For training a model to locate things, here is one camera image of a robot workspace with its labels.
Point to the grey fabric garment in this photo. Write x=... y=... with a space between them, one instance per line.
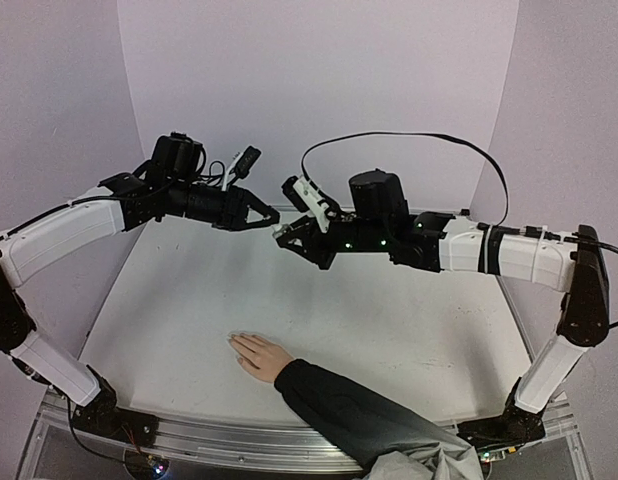
x=441 y=461

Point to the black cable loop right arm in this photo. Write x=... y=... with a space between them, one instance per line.
x=438 y=136

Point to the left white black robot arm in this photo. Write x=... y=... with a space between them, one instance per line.
x=169 y=183

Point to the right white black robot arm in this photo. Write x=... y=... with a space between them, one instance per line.
x=381 y=222

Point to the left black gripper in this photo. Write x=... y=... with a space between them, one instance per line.
x=235 y=218

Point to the black sleeved forearm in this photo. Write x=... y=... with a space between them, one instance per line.
x=360 y=422

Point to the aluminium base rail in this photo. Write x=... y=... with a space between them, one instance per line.
x=285 y=449

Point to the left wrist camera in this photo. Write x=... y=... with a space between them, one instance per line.
x=240 y=166

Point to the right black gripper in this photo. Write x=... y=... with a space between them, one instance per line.
x=320 y=243

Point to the clear nail polish bottle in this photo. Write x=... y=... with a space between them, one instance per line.
x=280 y=230

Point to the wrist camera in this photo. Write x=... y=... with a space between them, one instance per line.
x=240 y=166
x=306 y=197

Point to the mannequin hand on table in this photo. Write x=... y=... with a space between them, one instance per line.
x=260 y=358

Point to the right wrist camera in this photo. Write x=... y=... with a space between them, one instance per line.
x=306 y=197

